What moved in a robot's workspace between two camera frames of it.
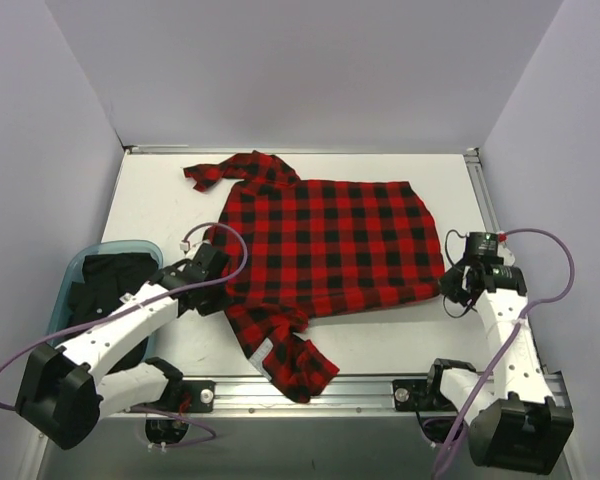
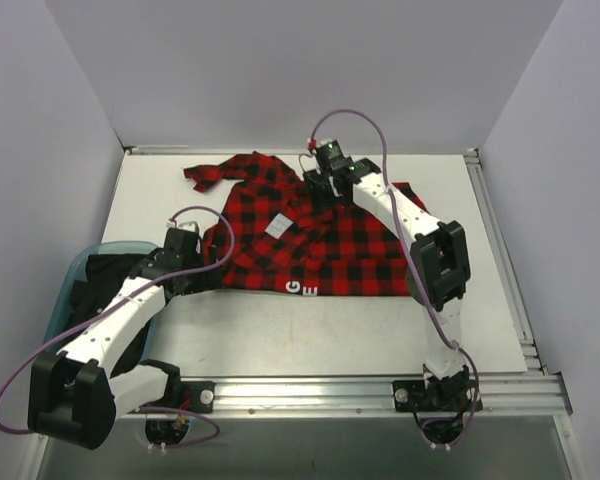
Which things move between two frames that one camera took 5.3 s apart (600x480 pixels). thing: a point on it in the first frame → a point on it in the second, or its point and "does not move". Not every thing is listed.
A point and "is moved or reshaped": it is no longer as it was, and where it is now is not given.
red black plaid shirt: (317, 247) is moved or reshaped
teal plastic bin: (61, 306) does not move
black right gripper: (453, 284) → (318, 185)
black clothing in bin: (107, 277) does not move
